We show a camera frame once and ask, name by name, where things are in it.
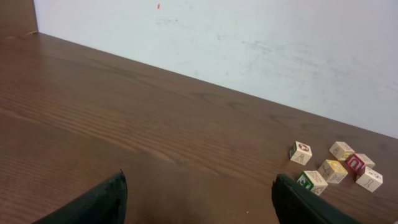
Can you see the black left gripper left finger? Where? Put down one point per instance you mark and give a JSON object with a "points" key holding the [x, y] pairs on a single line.
{"points": [[105, 203]]}

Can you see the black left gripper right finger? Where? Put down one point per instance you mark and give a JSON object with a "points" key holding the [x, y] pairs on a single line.
{"points": [[295, 204]]}

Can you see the wooden block green W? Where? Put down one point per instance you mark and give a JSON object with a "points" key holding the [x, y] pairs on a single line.
{"points": [[312, 181]]}

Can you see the yellow top wooden block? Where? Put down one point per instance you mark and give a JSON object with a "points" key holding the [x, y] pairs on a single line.
{"points": [[332, 171]]}

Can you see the wooden block with face picture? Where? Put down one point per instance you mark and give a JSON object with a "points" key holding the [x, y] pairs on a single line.
{"points": [[300, 153]]}

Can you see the wooden block yellow side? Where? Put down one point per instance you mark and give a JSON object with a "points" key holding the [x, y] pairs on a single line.
{"points": [[341, 150]]}

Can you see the wooden block red side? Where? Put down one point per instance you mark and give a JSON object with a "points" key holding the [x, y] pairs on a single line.
{"points": [[359, 161]]}

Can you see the plain white wooden block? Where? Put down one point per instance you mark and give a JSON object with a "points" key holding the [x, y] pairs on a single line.
{"points": [[369, 179]]}

